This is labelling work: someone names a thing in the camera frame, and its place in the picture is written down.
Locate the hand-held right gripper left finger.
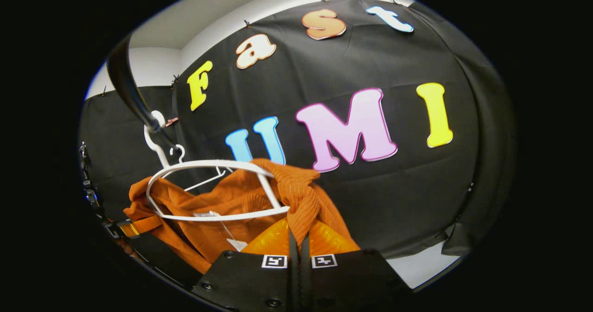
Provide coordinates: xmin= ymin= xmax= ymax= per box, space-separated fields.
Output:
xmin=191 ymin=217 xmax=299 ymax=312

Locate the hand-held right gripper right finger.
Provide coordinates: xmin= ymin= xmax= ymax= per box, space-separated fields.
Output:
xmin=300 ymin=219 xmax=413 ymax=312

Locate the orange corduroy jacket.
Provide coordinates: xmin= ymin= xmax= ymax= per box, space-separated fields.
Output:
xmin=123 ymin=158 xmax=360 ymax=275

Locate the white clothes hanger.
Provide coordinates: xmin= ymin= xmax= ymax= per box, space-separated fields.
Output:
xmin=169 ymin=144 xmax=234 ymax=193
xmin=144 ymin=110 xmax=290 ymax=223

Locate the black clothes rack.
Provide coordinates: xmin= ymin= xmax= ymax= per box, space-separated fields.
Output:
xmin=107 ymin=34 xmax=180 ymax=153

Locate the black backdrop cloth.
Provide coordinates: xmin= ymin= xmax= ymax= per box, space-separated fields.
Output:
xmin=79 ymin=0 xmax=517 ymax=259

